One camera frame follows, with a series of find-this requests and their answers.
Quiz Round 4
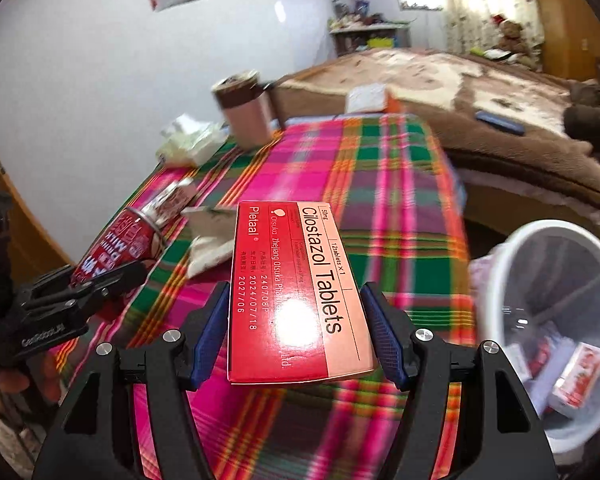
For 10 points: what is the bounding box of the brown printed blanket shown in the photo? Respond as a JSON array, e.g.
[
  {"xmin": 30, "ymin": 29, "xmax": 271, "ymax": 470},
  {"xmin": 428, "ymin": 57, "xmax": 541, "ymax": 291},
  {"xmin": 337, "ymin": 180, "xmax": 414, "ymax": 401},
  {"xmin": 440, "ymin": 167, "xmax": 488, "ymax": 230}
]
[{"xmin": 274, "ymin": 47, "xmax": 600, "ymax": 202}]

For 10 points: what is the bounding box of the dark clothes pile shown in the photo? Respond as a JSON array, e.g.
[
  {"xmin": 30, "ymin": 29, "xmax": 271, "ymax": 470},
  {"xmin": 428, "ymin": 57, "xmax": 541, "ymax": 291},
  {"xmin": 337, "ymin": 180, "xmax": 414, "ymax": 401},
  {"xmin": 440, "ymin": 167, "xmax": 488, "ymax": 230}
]
[{"xmin": 564, "ymin": 79, "xmax": 600, "ymax": 172}]

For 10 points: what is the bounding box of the person's left forearm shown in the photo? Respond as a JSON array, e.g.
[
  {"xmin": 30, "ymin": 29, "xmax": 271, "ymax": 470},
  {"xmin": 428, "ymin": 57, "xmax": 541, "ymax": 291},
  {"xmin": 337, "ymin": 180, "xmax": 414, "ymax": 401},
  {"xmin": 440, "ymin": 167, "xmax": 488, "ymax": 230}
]
[{"xmin": 0, "ymin": 392, "xmax": 37, "ymax": 480}]

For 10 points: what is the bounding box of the person's left hand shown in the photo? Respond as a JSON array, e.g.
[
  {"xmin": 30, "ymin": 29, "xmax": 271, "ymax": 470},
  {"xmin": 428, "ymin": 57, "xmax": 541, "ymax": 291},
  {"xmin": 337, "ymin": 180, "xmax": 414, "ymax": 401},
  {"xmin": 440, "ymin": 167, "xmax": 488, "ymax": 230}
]
[{"xmin": 0, "ymin": 352, "xmax": 65, "ymax": 413}]

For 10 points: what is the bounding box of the brown teddy bear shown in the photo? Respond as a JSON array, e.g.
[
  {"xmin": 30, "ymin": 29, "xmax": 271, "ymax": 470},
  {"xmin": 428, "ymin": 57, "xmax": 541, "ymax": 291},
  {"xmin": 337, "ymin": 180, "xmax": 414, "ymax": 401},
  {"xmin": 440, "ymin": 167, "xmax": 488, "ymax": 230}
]
[{"xmin": 494, "ymin": 16, "xmax": 532, "ymax": 57}]

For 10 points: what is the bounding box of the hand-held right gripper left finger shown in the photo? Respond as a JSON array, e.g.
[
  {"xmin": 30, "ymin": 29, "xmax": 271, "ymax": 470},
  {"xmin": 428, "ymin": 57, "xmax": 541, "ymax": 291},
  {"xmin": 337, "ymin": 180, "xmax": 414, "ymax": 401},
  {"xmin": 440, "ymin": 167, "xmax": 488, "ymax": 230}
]
[{"xmin": 32, "ymin": 281, "xmax": 231, "ymax": 480}]

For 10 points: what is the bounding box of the patterned curtain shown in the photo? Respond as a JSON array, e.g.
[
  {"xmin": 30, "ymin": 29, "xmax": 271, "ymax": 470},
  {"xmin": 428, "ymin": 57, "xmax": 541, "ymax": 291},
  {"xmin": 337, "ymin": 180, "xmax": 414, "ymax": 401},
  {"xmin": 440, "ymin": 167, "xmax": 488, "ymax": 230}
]
[{"xmin": 436, "ymin": 0, "xmax": 545, "ymax": 63}]

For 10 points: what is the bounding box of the red medicine box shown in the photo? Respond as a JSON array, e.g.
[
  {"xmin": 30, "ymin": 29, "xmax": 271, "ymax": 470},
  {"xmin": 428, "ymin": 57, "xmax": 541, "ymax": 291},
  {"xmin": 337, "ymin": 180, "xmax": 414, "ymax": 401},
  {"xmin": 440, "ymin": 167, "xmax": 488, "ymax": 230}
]
[{"xmin": 227, "ymin": 200, "xmax": 376, "ymax": 387}]

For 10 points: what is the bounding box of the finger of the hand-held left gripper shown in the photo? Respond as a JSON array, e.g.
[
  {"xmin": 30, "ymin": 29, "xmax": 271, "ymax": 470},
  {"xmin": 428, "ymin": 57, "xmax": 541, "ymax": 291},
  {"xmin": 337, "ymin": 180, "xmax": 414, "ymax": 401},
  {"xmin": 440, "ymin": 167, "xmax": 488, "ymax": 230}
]
[
  {"xmin": 65, "ymin": 262, "xmax": 149, "ymax": 313},
  {"xmin": 14, "ymin": 266, "xmax": 78, "ymax": 306}
]

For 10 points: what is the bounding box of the wooden wardrobe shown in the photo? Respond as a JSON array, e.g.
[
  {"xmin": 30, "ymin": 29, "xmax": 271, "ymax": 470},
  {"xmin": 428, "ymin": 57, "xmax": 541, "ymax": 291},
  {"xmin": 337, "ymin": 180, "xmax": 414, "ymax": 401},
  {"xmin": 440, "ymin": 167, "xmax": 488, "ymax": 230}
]
[{"xmin": 525, "ymin": 0, "xmax": 600, "ymax": 81}]

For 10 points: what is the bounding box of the blue case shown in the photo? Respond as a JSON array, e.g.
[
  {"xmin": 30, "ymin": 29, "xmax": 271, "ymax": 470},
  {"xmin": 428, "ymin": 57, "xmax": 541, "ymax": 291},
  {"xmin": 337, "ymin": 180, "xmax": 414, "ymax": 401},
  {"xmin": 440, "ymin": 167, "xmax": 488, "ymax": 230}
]
[{"xmin": 475, "ymin": 110, "xmax": 526, "ymax": 136}]

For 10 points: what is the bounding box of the pale tissue pack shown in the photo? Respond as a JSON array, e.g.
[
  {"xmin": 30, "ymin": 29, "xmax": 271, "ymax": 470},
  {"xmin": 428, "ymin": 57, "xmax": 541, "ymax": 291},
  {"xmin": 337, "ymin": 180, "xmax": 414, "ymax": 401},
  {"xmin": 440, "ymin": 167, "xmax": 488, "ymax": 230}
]
[{"xmin": 155, "ymin": 114, "xmax": 227, "ymax": 167}]

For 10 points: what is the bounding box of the strawberry milk carton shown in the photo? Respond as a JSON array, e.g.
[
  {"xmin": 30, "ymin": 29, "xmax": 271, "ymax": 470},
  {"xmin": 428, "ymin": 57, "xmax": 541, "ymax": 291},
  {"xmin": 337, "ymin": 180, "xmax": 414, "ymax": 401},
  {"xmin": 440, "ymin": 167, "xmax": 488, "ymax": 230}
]
[{"xmin": 551, "ymin": 342, "xmax": 600, "ymax": 419}]

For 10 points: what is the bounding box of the white packet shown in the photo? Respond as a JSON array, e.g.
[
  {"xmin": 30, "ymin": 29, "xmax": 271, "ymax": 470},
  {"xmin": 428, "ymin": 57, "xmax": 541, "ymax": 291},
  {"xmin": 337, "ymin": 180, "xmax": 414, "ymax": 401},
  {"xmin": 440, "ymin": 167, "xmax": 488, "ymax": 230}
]
[{"xmin": 344, "ymin": 84, "xmax": 389, "ymax": 114}]

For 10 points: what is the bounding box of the plaid tablecloth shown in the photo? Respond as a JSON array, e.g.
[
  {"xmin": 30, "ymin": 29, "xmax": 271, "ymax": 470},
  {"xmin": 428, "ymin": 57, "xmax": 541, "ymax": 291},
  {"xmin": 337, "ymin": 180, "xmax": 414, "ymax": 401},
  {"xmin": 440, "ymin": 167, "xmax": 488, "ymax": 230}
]
[{"xmin": 55, "ymin": 112, "xmax": 470, "ymax": 480}]

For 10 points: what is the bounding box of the cluttered shelf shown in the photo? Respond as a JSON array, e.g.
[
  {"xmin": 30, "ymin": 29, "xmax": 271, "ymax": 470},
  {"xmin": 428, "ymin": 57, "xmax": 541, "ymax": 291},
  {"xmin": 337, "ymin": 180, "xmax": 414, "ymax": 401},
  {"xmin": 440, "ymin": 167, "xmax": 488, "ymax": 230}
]
[{"xmin": 329, "ymin": 12, "xmax": 412, "ymax": 57}]

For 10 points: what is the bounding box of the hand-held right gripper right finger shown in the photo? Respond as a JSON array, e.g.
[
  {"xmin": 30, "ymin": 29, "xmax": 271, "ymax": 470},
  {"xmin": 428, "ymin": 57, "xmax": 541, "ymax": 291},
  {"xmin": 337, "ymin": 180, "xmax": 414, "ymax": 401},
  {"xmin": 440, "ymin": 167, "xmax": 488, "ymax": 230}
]
[{"xmin": 360, "ymin": 282, "xmax": 559, "ymax": 480}]

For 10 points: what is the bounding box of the brown and pink mug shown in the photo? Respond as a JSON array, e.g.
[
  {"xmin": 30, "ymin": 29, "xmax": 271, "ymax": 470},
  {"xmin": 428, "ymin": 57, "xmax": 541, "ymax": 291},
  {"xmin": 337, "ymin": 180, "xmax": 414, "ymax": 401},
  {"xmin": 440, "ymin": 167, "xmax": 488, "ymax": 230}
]
[{"xmin": 211, "ymin": 71, "xmax": 277, "ymax": 147}]

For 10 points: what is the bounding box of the red drink can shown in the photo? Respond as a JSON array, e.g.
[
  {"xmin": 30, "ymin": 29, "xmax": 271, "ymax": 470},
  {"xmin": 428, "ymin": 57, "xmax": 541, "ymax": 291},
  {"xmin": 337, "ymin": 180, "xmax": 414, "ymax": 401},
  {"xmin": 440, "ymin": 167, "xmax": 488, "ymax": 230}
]
[{"xmin": 69, "ymin": 204, "xmax": 169, "ymax": 322}]

